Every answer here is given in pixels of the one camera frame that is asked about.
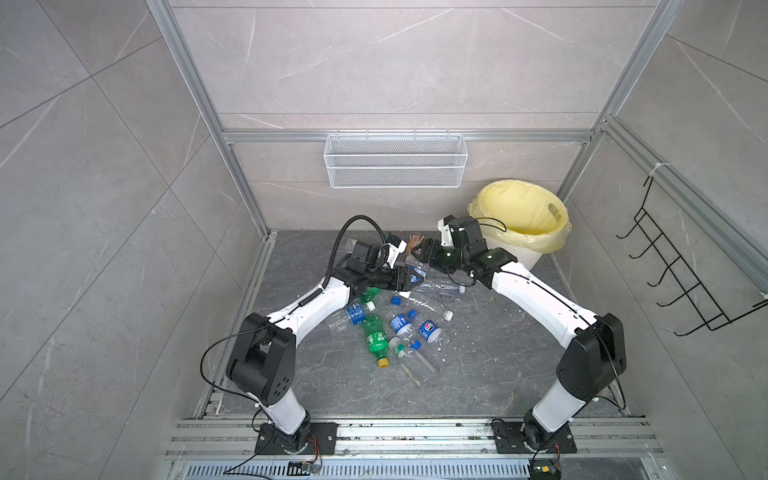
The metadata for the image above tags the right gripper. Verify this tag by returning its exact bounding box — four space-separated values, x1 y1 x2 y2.
411 238 470 273

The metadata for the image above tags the Pocari blue label bottle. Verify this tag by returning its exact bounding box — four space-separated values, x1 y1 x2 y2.
325 301 376 331

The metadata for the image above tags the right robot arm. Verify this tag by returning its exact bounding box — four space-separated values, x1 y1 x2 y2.
411 215 627 452

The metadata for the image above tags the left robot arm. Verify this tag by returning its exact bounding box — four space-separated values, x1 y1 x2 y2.
226 236 424 436

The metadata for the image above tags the white plastic waste bin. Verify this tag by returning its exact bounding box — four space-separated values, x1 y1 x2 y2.
482 227 542 270

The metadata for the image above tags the yellow bin liner bag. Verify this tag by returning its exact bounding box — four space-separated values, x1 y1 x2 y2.
468 180 572 254

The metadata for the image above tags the clear bottle white cap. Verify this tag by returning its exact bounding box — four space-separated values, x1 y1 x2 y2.
414 278 466 298

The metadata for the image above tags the amber tea bottle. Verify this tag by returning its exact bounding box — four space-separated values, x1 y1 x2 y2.
406 232 425 255

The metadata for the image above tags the clear crushed bottle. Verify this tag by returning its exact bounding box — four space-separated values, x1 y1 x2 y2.
402 292 455 322

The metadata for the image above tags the green bottle upper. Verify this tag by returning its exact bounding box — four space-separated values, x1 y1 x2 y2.
359 287 381 303

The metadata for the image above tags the Pepsi blue label bottle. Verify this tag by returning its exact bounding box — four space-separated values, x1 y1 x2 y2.
407 310 448 356

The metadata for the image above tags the green Sprite bottle yellow cap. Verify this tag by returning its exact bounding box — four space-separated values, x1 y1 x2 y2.
362 315 390 368

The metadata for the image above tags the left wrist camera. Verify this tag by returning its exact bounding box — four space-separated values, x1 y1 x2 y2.
385 235 407 268

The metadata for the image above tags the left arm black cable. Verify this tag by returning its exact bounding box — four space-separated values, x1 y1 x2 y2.
199 214 388 480

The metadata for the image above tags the white wire mesh basket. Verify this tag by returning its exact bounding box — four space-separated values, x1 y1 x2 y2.
323 133 468 189

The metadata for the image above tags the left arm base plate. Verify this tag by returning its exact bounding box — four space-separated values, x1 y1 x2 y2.
255 422 339 456

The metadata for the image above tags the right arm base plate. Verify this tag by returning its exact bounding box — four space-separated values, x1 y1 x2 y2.
489 418 577 454

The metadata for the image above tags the black wire hook rack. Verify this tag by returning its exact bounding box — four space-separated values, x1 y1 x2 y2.
616 175 767 338

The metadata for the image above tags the aluminium front rail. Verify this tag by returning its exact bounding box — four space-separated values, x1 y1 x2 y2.
161 416 676 479

